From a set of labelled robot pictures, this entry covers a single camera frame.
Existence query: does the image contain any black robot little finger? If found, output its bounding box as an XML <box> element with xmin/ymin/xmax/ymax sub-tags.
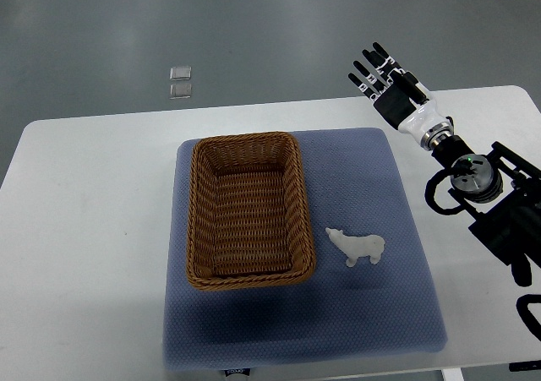
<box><xmin>347</xmin><ymin>73</ymin><xmax>379</xmax><ymax>101</ymax></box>

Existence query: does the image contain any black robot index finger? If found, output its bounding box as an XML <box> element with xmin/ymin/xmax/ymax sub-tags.
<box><xmin>373</xmin><ymin>42</ymin><xmax>396</xmax><ymax>69</ymax></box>

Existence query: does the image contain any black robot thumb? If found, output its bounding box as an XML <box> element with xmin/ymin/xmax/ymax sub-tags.
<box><xmin>399</xmin><ymin>73</ymin><xmax>426</xmax><ymax>102</ymax></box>

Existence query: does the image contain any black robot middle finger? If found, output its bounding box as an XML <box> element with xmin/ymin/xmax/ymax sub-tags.
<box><xmin>362</xmin><ymin>49</ymin><xmax>391</xmax><ymax>79</ymax></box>

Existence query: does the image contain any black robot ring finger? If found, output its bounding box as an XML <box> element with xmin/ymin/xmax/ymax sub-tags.
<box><xmin>353</xmin><ymin>60</ymin><xmax>388</xmax><ymax>92</ymax></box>

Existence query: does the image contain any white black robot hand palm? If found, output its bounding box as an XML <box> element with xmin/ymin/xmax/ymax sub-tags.
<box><xmin>374</xmin><ymin>70</ymin><xmax>451</xmax><ymax>148</ymax></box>

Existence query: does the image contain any white toy bear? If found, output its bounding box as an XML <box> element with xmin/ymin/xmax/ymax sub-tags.
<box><xmin>325</xmin><ymin>227</ymin><xmax>385</xmax><ymax>268</ymax></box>

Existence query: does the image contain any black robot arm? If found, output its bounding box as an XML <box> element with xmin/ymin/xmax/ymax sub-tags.
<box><xmin>348</xmin><ymin>42</ymin><xmax>540</xmax><ymax>287</ymax></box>

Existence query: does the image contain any brown wicker basket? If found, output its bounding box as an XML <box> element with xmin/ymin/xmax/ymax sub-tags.
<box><xmin>186</xmin><ymin>132</ymin><xmax>316</xmax><ymax>291</ymax></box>

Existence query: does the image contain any upper clear floor plate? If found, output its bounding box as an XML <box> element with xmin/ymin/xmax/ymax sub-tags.
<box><xmin>170</xmin><ymin>65</ymin><xmax>192</xmax><ymax>81</ymax></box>

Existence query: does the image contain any clear floor plate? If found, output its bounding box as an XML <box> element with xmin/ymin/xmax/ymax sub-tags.
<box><xmin>170</xmin><ymin>65</ymin><xmax>192</xmax><ymax>81</ymax></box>
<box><xmin>170</xmin><ymin>82</ymin><xmax>192</xmax><ymax>99</ymax></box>

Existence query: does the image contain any lower clear floor plate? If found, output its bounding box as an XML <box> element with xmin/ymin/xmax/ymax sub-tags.
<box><xmin>170</xmin><ymin>82</ymin><xmax>192</xmax><ymax>99</ymax></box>

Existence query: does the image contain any blue grey cushion mat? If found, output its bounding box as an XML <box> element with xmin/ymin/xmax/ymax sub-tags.
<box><xmin>163</xmin><ymin>128</ymin><xmax>447</xmax><ymax>372</ymax></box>

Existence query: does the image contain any black table control panel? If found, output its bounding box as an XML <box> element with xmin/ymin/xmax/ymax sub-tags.
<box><xmin>509</xmin><ymin>362</ymin><xmax>540</xmax><ymax>373</ymax></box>

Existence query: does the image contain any cushion label tag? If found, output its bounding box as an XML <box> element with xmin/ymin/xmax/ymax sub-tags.
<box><xmin>224</xmin><ymin>368</ymin><xmax>250</xmax><ymax>377</ymax></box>

